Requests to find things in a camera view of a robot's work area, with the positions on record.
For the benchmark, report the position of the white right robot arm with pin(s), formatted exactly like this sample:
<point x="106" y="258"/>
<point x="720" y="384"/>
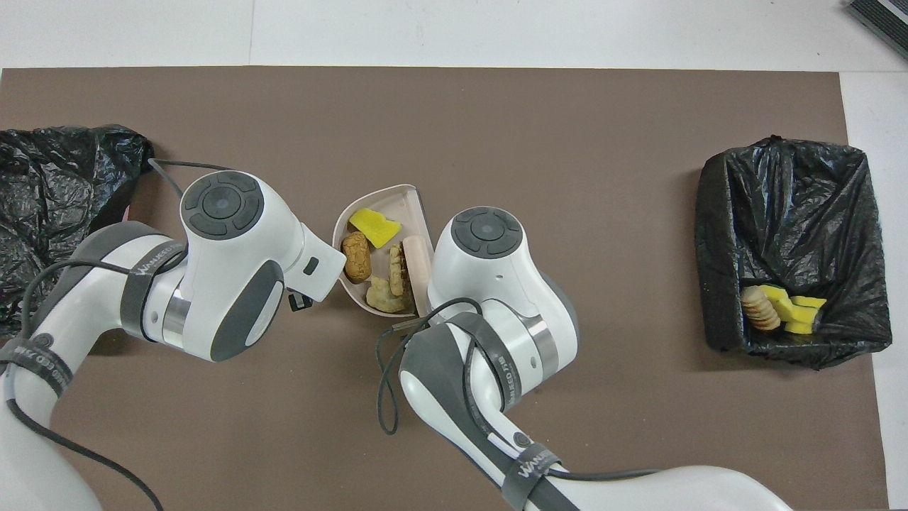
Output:
<point x="496" y="284"/>

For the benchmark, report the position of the brown table mat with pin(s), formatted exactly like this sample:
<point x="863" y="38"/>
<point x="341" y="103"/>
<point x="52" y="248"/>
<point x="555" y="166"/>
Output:
<point x="567" y="177"/>

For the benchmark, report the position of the yellow sponge piece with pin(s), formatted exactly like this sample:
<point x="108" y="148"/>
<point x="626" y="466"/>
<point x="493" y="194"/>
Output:
<point x="779" y="299"/>
<point x="805" y="323"/>
<point x="374" y="227"/>

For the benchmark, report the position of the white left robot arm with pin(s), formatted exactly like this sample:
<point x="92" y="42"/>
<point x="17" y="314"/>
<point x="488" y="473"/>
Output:
<point x="227" y="284"/>

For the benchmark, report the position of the dark ribbed panel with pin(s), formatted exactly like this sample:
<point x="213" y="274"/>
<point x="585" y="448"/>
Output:
<point x="883" y="18"/>

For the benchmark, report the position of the beige hand brush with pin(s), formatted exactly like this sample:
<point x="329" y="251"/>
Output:
<point x="418" y="262"/>

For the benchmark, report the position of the orange brown bread nugget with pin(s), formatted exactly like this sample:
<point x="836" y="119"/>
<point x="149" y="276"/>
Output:
<point x="356" y="257"/>

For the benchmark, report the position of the open black bag lined bin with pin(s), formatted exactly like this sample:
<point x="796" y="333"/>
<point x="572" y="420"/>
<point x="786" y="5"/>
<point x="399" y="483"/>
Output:
<point x="794" y="213"/>

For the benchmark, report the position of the pink bin covered black bag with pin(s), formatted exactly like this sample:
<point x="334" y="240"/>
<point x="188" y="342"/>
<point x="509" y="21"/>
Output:
<point x="42" y="213"/>

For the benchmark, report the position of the beige rock chunk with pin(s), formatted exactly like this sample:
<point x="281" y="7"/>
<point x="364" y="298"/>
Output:
<point x="386" y="299"/>
<point x="759" y="310"/>
<point x="397" y="270"/>

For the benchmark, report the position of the beige plastic dustpan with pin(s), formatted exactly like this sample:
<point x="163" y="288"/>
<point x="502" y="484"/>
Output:
<point x="383" y="202"/>

